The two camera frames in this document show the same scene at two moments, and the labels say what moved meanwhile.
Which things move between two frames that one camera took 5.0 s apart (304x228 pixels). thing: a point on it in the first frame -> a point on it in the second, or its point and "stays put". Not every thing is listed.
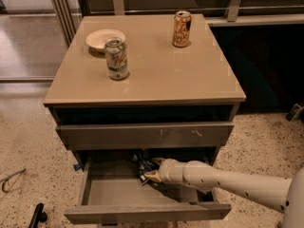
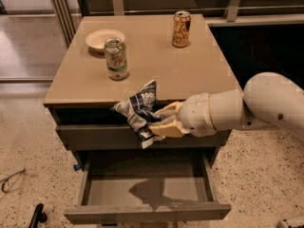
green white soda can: [117, 59] stays put
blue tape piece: [76, 166] stays put
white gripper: [170, 171] -> [197, 114]
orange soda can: [181, 26] stays put
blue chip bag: [144, 163] -> [140, 112]
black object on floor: [38, 217] stays put
